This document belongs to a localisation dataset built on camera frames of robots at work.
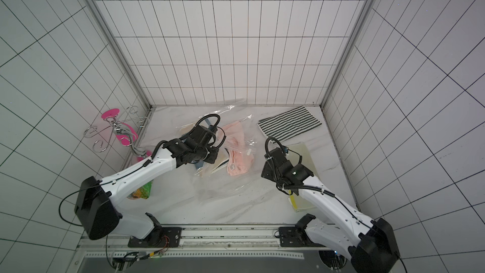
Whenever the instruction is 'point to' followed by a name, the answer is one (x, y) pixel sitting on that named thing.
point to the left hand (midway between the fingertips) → (211, 156)
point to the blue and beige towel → (212, 160)
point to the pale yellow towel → (297, 202)
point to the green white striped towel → (287, 124)
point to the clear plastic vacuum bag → (230, 185)
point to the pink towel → (240, 157)
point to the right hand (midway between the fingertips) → (267, 167)
